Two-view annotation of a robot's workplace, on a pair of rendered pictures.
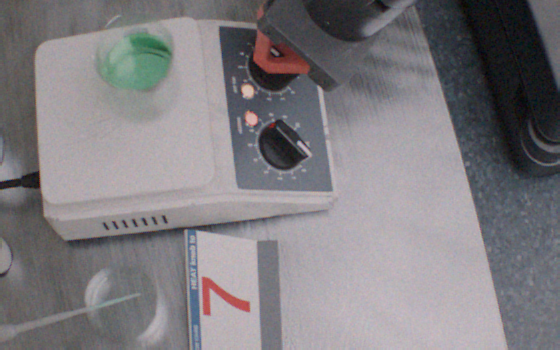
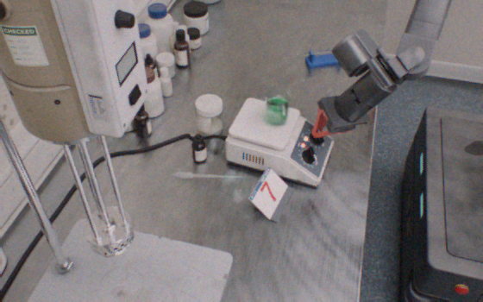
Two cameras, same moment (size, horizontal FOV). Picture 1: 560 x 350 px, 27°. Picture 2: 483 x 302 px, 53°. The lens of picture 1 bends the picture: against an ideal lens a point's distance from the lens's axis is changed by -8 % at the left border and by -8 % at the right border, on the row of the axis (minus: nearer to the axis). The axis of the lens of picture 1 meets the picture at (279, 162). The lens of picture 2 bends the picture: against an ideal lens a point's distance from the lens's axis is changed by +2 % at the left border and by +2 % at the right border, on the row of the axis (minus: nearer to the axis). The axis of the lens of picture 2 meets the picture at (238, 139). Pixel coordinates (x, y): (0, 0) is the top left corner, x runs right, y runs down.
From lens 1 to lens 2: 0.43 m
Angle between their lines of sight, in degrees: 30
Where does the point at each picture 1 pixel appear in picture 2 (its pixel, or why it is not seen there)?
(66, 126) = (247, 118)
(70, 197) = (237, 134)
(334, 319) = (301, 217)
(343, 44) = (341, 118)
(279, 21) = (324, 101)
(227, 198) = (285, 158)
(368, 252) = (322, 204)
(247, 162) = (296, 154)
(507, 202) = not seen: outside the picture
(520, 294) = not seen: outside the picture
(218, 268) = (272, 183)
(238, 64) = (306, 131)
